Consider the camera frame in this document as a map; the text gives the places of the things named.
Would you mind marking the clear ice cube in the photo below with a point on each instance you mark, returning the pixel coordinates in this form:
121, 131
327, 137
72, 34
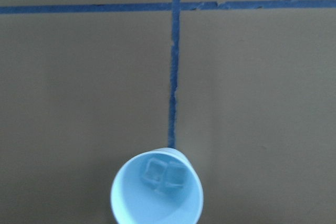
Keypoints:
176, 175
154, 172

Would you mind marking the light blue cup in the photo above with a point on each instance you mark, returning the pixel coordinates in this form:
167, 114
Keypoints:
133, 201

